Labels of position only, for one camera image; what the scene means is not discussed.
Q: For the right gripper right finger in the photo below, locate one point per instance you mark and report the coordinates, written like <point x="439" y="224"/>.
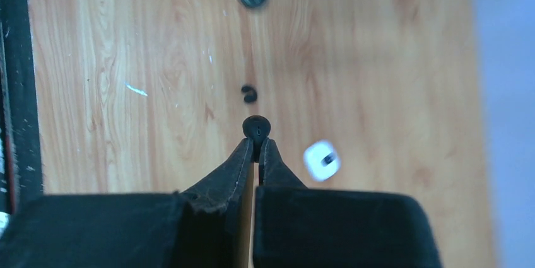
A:
<point x="297" y="226"/>

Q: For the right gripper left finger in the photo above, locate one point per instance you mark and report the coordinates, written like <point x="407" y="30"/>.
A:
<point x="207" y="225"/>

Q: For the white earbud charging case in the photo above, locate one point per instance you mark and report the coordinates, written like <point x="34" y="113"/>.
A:
<point x="321" y="160"/>

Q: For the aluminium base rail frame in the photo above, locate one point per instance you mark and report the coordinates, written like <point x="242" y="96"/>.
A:
<point x="21" y="163"/>

